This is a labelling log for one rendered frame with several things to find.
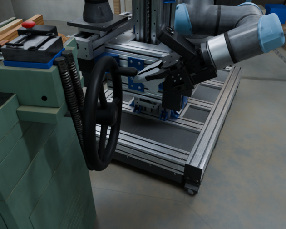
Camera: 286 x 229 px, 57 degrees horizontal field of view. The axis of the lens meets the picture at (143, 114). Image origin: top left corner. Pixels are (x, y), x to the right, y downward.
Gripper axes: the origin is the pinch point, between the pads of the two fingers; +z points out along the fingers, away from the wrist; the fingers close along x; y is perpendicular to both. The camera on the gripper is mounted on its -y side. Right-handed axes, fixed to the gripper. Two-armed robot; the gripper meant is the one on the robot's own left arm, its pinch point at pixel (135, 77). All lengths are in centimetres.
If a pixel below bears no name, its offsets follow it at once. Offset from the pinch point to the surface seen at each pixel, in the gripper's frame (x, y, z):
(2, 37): 4.3, -24.9, 31.6
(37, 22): 24.0, -22.8, 33.4
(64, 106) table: -15.2, -6.4, 12.1
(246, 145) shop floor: 76, 108, -6
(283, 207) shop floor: 29, 112, -19
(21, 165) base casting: -24.8, -0.7, 25.7
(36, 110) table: -19.2, -9.7, 15.5
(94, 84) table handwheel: -16.2, -8.9, 1.0
